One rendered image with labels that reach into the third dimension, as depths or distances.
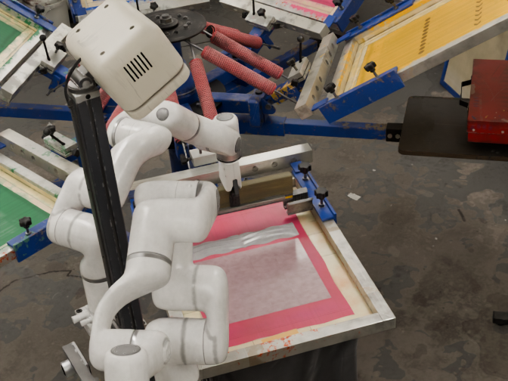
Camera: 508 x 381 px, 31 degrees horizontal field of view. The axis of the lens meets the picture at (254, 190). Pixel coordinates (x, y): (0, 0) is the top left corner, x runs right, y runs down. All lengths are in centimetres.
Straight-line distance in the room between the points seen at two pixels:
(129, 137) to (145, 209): 56
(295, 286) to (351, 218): 189
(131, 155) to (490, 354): 208
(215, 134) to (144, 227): 86
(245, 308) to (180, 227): 97
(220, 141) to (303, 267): 49
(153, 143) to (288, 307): 67
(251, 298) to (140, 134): 67
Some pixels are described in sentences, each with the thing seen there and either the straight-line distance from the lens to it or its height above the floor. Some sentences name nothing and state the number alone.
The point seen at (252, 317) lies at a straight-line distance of 262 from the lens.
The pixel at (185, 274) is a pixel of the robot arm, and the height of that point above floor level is 154.
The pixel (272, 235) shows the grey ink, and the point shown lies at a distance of 289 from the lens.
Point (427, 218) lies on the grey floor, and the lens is 457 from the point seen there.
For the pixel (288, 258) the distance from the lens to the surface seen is 281.
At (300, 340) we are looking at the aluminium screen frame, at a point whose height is 99.
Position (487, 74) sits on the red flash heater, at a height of 110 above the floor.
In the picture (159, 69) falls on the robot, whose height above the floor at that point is 195.
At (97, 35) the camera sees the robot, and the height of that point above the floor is 200.
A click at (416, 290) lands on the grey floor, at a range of 415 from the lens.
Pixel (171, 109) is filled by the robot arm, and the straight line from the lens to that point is 240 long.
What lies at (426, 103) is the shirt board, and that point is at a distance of 359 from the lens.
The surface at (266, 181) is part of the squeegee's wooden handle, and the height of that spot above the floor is 113.
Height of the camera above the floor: 272
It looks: 35 degrees down
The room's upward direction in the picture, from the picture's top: 5 degrees counter-clockwise
